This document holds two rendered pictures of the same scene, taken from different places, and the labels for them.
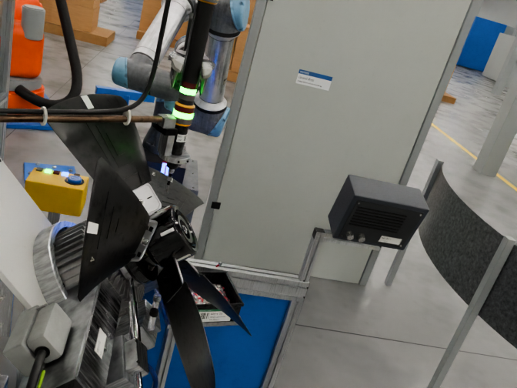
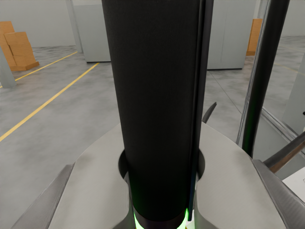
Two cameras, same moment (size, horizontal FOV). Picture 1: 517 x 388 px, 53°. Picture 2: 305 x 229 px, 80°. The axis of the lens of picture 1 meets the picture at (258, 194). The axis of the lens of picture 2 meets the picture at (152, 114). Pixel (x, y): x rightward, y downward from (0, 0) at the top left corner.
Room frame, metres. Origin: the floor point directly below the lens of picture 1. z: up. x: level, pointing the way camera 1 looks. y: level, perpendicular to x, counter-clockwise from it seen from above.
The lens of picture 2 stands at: (1.16, 0.22, 1.62)
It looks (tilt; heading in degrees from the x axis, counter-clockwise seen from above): 29 degrees down; 196
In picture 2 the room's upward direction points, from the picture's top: 3 degrees counter-clockwise
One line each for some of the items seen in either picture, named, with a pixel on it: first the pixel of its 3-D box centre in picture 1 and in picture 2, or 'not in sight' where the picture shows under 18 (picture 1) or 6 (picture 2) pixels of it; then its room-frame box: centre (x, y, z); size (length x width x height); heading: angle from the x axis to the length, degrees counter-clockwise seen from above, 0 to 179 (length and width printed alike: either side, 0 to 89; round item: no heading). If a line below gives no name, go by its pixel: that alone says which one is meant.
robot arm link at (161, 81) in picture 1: (175, 88); not in sight; (1.34, 0.29, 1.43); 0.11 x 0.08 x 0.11; 88
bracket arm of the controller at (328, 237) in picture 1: (347, 239); not in sight; (1.58, -0.33, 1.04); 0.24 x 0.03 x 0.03; 104
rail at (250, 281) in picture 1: (175, 269); not in sight; (1.46, 0.19, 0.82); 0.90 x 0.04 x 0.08; 104
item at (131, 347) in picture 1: (136, 358); not in sight; (0.75, 0.13, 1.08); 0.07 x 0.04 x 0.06; 24
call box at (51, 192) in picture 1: (56, 193); not in sight; (1.37, 0.58, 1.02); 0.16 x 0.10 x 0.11; 104
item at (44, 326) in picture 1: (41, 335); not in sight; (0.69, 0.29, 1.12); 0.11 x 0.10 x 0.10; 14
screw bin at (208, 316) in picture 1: (199, 296); not in sight; (1.32, 0.09, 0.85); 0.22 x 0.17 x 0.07; 118
